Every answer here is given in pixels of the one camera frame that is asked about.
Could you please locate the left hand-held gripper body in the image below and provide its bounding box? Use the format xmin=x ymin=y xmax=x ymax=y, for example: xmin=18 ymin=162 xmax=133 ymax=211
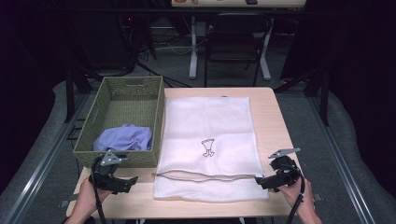
xmin=89 ymin=151 xmax=129 ymax=191

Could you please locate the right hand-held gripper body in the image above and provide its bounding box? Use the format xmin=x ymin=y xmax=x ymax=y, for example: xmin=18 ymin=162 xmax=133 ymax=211
xmin=268 ymin=147 xmax=304 ymax=188

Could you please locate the lavender cloth garment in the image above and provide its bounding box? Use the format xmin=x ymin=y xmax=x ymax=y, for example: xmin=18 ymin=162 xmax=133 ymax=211
xmin=92 ymin=124 xmax=153 ymax=152

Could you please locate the green woven basket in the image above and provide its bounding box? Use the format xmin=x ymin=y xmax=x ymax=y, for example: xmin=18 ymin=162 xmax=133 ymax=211
xmin=72 ymin=76 xmax=165 ymax=169

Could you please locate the white mesh laundry bag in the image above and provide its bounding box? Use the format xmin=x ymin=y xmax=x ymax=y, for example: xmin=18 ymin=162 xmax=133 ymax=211
xmin=152 ymin=96 xmax=270 ymax=203

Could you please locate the person's left hand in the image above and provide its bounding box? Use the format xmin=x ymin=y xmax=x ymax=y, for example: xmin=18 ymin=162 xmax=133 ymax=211
xmin=74 ymin=178 xmax=111 ymax=216

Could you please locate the person's right hand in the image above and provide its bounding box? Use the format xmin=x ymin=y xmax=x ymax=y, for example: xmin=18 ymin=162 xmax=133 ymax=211
xmin=276 ymin=178 xmax=315 ymax=216

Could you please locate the black metal stand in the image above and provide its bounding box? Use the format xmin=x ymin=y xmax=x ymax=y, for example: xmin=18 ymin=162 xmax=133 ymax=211
xmin=64 ymin=66 xmax=104 ymax=124
xmin=274 ymin=66 xmax=331 ymax=127

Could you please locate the black folding chair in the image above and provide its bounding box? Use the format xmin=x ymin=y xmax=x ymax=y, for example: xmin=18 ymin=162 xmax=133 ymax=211
xmin=204 ymin=12 xmax=274 ymax=88

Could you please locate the white desk with legs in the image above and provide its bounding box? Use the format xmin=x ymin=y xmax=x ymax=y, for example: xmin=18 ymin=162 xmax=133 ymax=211
xmin=171 ymin=0 xmax=307 ymax=82

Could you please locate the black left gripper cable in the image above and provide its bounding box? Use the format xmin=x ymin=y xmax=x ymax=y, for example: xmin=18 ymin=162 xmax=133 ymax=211
xmin=90 ymin=157 xmax=108 ymax=224

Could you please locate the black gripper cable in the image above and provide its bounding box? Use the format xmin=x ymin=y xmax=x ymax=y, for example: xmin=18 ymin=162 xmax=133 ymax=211
xmin=285 ymin=167 xmax=306 ymax=224
xmin=90 ymin=157 xmax=108 ymax=224

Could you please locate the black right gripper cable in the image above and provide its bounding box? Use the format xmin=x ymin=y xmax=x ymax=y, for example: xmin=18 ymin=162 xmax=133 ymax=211
xmin=285 ymin=167 xmax=306 ymax=224

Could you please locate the grey metal floor rail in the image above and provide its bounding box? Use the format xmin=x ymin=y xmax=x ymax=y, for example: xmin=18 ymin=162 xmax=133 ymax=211
xmin=307 ymin=96 xmax=376 ymax=224
xmin=3 ymin=92 xmax=90 ymax=224

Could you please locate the black floor cable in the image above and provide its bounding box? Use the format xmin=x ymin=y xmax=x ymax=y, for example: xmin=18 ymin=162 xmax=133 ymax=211
xmin=136 ymin=60 xmax=191 ymax=89

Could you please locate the white floor cable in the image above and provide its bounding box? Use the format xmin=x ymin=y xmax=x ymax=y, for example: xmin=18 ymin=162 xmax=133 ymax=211
xmin=153 ymin=42 xmax=192 ymax=56

